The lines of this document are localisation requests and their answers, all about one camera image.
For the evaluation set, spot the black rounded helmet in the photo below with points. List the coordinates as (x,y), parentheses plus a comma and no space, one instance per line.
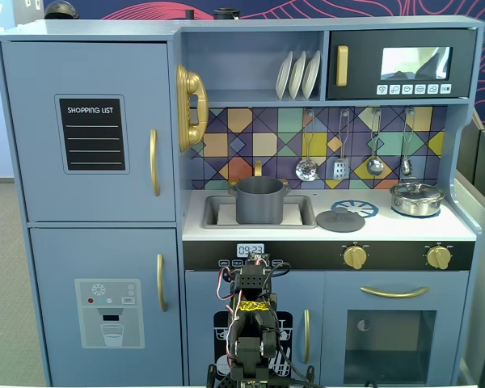
(61,10)

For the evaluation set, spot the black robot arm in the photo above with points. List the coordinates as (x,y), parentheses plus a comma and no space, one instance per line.
(250,347)

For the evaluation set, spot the steel slotted spatula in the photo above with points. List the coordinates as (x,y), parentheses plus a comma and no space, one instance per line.
(340,169)

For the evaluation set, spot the steel skimmer spoon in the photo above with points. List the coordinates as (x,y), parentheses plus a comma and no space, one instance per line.
(306,169)

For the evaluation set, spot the gray sink basin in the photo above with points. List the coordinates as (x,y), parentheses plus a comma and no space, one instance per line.
(210,210)

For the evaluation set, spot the gray pot lid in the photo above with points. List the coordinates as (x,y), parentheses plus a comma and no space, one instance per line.
(327,222)

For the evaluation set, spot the colourful tile backsplash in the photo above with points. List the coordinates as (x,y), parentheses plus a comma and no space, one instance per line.
(242,137)

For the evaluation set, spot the gray pot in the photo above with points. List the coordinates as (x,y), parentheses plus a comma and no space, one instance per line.
(258,206)

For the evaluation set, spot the black shopping list board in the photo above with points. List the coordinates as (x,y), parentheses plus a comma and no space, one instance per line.
(92,137)

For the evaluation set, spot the gray partition cabinet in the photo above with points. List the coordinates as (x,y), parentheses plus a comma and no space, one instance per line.
(481,202)

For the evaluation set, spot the white clock display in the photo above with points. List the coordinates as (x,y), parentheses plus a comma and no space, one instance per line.
(244,250)

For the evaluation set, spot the gold stove knob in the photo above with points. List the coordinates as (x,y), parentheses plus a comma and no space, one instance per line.
(355,257)
(439,257)

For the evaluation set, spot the blue fridge door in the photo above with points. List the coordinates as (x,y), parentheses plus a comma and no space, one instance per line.
(32,121)

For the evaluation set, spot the blue dishwasher door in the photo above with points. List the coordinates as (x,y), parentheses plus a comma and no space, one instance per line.
(200,323)

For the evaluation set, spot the blue freezer door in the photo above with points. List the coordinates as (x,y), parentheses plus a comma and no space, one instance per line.
(56,262)

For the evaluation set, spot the black control panel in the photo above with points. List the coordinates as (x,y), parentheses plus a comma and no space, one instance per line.
(396,256)

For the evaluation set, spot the white plate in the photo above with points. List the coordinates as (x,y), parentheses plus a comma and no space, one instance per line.
(297,74)
(283,77)
(311,74)

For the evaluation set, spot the black cylindrical object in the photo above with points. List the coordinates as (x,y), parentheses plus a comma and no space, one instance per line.
(226,13)

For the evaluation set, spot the shiny steel pot lid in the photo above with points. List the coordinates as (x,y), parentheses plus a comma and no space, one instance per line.
(418,190)

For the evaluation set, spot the black toy microwave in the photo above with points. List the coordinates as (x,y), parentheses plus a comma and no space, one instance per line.
(363,68)

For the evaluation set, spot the steel ladle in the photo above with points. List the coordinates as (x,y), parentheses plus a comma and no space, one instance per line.
(374,166)

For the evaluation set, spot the small steel hanging utensil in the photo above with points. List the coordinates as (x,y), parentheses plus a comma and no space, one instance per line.
(406,165)

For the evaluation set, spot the gold toy telephone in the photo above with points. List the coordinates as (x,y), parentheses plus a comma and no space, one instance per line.
(196,105)

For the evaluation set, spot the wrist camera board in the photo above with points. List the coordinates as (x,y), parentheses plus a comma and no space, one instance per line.
(258,258)

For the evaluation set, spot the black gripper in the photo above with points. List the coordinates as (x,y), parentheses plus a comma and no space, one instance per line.
(254,267)

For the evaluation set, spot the gold faucet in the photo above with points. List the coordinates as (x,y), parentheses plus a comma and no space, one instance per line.
(258,167)

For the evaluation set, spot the blue oven door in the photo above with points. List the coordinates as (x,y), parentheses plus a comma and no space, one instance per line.
(335,323)

